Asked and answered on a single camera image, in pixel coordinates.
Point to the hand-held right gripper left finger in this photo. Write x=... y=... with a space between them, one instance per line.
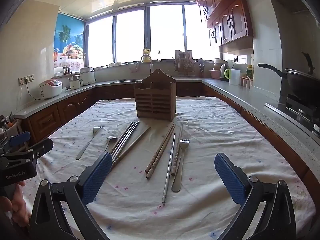
x=97 y=177

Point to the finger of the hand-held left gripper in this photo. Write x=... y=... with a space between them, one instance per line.
x=20 y=138
x=41 y=147

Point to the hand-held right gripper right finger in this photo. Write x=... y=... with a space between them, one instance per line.
x=230 y=180

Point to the round-headed steel fork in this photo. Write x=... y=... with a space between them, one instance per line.
x=87 y=145

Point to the steel spoon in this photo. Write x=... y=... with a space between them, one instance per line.
x=111 y=138

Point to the wooden chopstick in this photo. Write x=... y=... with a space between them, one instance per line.
x=177 y=149
x=131 y=147
x=159 y=147
x=161 y=151

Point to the metal chopstick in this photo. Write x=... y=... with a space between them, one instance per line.
x=128 y=140
x=121 y=137
x=169 y=168
x=125 y=140

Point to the square-headed steel fork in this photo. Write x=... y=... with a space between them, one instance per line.
x=178 y=175

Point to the wooden utensil holder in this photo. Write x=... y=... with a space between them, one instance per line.
x=155 y=97

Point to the person's left hand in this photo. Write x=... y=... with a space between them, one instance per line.
x=17 y=210

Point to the wooden base cabinets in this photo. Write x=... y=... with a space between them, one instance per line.
x=45 y=122

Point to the white and red rice cooker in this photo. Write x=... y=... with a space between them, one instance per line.
x=50 y=88

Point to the floral white tablecloth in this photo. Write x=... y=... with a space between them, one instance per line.
x=205 y=120

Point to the small white electric pot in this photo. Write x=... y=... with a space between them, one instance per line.
x=75 y=83

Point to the small steel teapot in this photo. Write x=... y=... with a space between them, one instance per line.
x=67 y=70

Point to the grey kitchen countertop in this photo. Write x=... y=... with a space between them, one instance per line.
x=250 y=97

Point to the large white cooking pot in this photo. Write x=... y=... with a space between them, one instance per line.
x=87 y=76

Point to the rack of spice bottles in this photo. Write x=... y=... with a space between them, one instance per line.
x=246 y=81

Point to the steel gas stove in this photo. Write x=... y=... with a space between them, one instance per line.
x=300 y=107

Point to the kitchen sink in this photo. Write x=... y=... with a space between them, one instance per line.
x=125 y=80

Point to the pink plastic basin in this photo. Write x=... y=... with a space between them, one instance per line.
x=213 y=74

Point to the silver electric kettle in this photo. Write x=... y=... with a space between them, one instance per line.
x=222 y=71

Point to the white bowls on sill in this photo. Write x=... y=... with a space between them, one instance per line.
x=115 y=64

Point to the black wok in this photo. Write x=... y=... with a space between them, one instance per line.
x=302 y=82

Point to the dish drying rack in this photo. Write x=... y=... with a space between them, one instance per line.
x=185 y=63

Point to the chrome sink faucet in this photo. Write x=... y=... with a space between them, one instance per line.
x=146 y=57

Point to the yellow detergent bottle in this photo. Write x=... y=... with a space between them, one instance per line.
x=147 y=52

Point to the kitchen window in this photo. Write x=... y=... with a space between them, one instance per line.
x=130 y=37

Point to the wooden upper cabinets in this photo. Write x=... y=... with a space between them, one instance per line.
x=232 y=22

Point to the white wall socket strip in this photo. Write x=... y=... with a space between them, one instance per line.
x=26 y=79

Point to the fruit and palm wall poster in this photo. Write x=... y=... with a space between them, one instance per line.
x=68 y=37

